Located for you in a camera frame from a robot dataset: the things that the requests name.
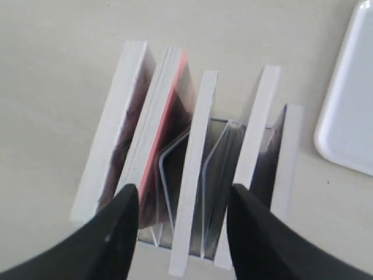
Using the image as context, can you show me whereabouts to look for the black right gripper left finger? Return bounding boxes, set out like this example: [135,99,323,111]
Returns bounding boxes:
[1,184,139,279]

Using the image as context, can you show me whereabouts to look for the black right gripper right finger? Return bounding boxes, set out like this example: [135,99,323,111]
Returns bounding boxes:
[227,184,372,279]

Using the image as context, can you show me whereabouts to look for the blue book orange moon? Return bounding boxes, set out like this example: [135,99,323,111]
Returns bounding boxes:
[214,65,281,270]

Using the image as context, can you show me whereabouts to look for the black book white characters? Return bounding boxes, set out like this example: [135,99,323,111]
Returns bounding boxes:
[249,104,304,222]

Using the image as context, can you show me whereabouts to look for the dark brown book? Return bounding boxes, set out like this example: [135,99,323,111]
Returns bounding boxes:
[168,71,219,277]

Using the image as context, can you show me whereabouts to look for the red teal book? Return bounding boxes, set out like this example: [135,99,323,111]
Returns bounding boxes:
[119,47,196,229]

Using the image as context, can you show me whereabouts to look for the grey marbled book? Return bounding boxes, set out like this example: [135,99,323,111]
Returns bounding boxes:
[70,40,156,224]

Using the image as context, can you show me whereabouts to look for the white plastic tray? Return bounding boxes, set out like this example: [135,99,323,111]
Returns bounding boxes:
[314,1,372,175]

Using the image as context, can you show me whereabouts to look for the white wire book rack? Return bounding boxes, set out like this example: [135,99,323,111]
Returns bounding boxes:
[136,116,277,263]

